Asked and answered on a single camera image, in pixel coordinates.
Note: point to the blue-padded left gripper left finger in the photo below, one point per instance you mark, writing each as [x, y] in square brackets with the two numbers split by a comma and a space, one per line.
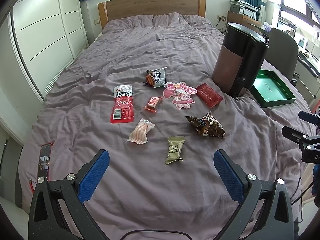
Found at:
[46, 219]

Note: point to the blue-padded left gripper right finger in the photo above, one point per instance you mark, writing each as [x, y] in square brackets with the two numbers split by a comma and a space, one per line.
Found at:
[275, 220]

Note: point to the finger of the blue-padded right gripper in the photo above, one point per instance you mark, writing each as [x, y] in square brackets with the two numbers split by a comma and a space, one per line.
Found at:
[304, 141]
[309, 117]

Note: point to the brown foil snack bag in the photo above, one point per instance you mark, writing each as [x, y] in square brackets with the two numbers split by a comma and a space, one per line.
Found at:
[207, 126]

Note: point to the dark red packet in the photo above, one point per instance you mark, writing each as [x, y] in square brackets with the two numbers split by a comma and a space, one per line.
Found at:
[208, 95]

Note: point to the pink My Melody bag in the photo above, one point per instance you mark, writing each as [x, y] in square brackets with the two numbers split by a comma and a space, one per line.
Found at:
[180, 93]

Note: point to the pink striped snack packet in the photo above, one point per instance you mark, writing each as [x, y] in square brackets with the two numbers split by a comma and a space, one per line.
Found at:
[139, 134]

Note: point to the red and white konjac packet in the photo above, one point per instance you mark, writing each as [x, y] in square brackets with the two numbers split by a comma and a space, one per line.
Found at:
[122, 111]

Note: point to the small orange sausage packet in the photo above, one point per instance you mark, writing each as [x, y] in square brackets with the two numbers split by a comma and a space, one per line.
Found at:
[153, 103]

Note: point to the white blue chocolate bag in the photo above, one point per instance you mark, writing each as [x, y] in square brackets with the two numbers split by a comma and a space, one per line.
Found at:
[155, 78]

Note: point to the blue-gloved right hand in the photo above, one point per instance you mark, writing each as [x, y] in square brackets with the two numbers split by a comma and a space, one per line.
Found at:
[316, 184]

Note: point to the white desk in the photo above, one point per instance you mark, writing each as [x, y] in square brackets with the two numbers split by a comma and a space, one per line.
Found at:
[307, 66]

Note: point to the green metal tray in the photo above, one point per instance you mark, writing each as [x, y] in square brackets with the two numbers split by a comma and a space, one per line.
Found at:
[269, 90]

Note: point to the grey office chair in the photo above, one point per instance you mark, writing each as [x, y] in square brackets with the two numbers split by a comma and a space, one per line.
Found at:
[283, 54]

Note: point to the black and copper bin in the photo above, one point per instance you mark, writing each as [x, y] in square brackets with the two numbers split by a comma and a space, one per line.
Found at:
[240, 58]

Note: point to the wooden drawer cabinet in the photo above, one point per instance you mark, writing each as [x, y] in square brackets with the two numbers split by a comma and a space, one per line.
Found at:
[244, 20]

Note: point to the grey printer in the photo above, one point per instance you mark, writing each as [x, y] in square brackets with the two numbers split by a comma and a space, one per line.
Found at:
[244, 8]

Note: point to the purple bed duvet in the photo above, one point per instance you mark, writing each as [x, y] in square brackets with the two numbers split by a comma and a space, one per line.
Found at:
[139, 193]

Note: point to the wooden headboard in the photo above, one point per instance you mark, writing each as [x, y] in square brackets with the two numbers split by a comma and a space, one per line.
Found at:
[117, 9]

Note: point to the white wardrobe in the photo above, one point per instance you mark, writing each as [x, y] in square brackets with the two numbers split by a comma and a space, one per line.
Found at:
[50, 35]

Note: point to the wall power socket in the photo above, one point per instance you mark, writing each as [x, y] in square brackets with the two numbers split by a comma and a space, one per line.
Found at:
[221, 18]

